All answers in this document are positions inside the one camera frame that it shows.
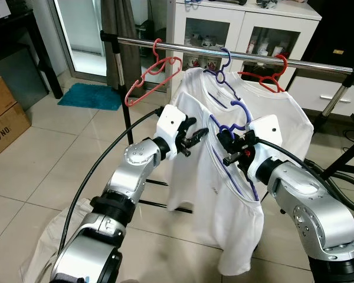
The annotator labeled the teal floor mat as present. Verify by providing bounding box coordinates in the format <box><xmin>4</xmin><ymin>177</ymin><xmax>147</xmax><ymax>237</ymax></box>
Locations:
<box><xmin>58</xmin><ymin>83</ymin><xmax>124</xmax><ymax>111</ymax></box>

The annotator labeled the plain brown cardboard box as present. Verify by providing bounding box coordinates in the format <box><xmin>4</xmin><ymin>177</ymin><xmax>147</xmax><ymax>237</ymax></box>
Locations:
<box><xmin>0</xmin><ymin>71</ymin><xmax>19</xmax><ymax>125</ymax></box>

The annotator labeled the black table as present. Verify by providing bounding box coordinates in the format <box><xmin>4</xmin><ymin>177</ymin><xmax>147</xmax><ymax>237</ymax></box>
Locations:
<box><xmin>0</xmin><ymin>8</ymin><xmax>65</xmax><ymax>100</ymax></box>

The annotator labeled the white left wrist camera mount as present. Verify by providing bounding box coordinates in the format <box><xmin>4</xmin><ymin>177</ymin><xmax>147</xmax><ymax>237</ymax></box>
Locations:
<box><xmin>155</xmin><ymin>106</ymin><xmax>187</xmax><ymax>160</ymax></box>

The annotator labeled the white T-shirt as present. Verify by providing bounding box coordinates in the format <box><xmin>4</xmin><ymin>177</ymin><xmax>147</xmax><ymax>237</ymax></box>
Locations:
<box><xmin>183</xmin><ymin>67</ymin><xmax>315</xmax><ymax>214</ymax></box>
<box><xmin>167</xmin><ymin>90</ymin><xmax>267</xmax><ymax>277</ymax></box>

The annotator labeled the chrome and black clothes rack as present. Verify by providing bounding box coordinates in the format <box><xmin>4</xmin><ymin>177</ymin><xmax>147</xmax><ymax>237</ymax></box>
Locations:
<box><xmin>100</xmin><ymin>31</ymin><xmax>354</xmax><ymax>214</ymax></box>

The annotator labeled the beige cloth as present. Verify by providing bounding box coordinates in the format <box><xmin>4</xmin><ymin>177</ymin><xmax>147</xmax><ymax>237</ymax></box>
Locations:
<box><xmin>19</xmin><ymin>196</ymin><xmax>137</xmax><ymax>283</ymax></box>

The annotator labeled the printed brown cardboard box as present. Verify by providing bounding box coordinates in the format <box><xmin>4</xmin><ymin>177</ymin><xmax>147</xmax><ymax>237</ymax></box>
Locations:
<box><xmin>0</xmin><ymin>103</ymin><xmax>32</xmax><ymax>157</ymax></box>

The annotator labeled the white low drawer unit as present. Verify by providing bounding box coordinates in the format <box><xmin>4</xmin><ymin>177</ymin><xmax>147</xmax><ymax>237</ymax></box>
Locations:
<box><xmin>286</xmin><ymin>75</ymin><xmax>354</xmax><ymax>120</ymax></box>

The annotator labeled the black flat screen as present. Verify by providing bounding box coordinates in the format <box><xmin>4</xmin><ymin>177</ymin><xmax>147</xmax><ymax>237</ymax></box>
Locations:
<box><xmin>309</xmin><ymin>0</ymin><xmax>354</xmax><ymax>73</ymax></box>

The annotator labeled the purple plastic hanger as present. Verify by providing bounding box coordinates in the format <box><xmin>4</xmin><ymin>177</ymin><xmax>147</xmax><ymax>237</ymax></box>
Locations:
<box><xmin>203</xmin><ymin>48</ymin><xmax>234</xmax><ymax>84</ymax></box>
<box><xmin>209</xmin><ymin>100</ymin><xmax>261</xmax><ymax>202</ymax></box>

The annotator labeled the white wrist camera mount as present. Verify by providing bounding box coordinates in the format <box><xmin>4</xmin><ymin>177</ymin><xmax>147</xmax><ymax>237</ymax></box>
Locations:
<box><xmin>247</xmin><ymin>115</ymin><xmax>278</xmax><ymax>173</ymax></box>
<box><xmin>155</xmin><ymin>106</ymin><xmax>187</xmax><ymax>160</ymax></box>

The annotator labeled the white glass-door cabinet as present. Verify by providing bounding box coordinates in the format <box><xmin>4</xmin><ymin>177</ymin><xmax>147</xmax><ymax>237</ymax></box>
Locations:
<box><xmin>165</xmin><ymin>0</ymin><xmax>323</xmax><ymax>102</ymax></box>

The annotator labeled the white framed glass door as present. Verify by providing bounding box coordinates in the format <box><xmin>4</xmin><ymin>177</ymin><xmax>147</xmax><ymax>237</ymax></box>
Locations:
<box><xmin>46</xmin><ymin>0</ymin><xmax>108</xmax><ymax>81</ymax></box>

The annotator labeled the coral red plastic hanger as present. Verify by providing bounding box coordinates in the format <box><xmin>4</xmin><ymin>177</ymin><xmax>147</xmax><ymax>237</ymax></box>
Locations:
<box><xmin>124</xmin><ymin>38</ymin><xmax>183</xmax><ymax>107</ymax></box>

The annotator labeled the brown curtain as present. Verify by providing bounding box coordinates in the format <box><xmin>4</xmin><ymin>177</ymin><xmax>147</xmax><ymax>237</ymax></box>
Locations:
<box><xmin>100</xmin><ymin>0</ymin><xmax>143</xmax><ymax>90</ymax></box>

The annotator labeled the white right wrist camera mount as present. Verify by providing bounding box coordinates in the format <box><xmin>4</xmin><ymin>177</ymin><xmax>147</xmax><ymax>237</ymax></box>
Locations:
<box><xmin>247</xmin><ymin>115</ymin><xmax>278</xmax><ymax>173</ymax></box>

